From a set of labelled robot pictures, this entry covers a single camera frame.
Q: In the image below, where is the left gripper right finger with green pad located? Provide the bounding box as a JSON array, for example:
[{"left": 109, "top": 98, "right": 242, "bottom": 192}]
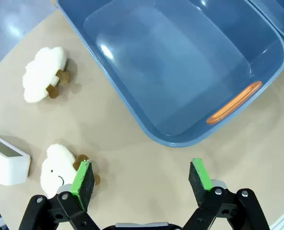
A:
[{"left": 182, "top": 158, "right": 271, "bottom": 230}]

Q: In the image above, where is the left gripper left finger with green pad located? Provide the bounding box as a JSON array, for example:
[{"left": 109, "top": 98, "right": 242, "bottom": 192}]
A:
[{"left": 18, "top": 159, "right": 102, "bottom": 230}]

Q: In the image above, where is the white cloud plush smiling face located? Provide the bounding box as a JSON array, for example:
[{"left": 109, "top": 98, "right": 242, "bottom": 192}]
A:
[{"left": 40, "top": 143, "right": 102, "bottom": 199}]

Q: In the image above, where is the white digital clock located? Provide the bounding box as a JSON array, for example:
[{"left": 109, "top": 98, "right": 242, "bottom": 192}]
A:
[{"left": 0, "top": 135, "right": 31, "bottom": 186}]

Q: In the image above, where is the white cloud plush toy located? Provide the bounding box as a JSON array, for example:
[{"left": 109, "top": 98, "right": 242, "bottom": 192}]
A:
[{"left": 22, "top": 46, "right": 72, "bottom": 104}]

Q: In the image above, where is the large blue plastic basket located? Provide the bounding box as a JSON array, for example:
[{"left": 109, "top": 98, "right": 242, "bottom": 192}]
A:
[{"left": 55, "top": 0, "right": 284, "bottom": 148}]

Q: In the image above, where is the blue basket orange handle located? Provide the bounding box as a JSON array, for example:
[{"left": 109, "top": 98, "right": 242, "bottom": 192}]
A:
[{"left": 244, "top": 0, "right": 284, "bottom": 43}]

